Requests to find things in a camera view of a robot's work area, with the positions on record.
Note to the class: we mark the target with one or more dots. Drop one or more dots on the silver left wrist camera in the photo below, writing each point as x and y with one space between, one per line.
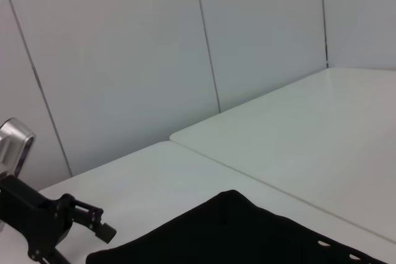
14 146

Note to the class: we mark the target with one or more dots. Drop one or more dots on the black t-shirt with white print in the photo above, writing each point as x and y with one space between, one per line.
232 236

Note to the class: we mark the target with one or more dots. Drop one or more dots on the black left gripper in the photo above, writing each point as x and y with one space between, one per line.
31 217

